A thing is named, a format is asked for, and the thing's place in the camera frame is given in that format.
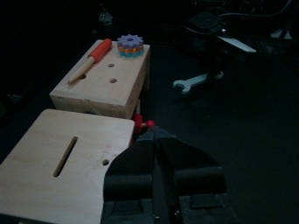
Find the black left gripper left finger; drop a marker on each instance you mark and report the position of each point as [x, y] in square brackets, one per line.
[128, 178]

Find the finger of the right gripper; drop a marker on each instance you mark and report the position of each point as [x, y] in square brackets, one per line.
[212, 62]
[238, 43]

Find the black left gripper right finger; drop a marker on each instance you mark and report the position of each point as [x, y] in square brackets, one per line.
[194, 175]

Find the light blue toy wrench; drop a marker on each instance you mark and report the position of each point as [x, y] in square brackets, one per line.
[191, 83]

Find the wooden toy bench with holes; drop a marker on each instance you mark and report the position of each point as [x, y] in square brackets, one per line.
[104, 84]

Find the red toy vise knob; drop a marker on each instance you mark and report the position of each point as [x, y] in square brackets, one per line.
[141, 124]

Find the wooden board with slot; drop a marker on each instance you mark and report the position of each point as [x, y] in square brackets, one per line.
[51, 175]

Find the purple toy gear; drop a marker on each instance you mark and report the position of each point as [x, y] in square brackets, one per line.
[129, 40]

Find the teal toy gear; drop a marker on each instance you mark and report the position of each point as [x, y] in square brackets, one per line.
[132, 54]

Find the orange toy gear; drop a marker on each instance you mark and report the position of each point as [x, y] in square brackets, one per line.
[132, 50]

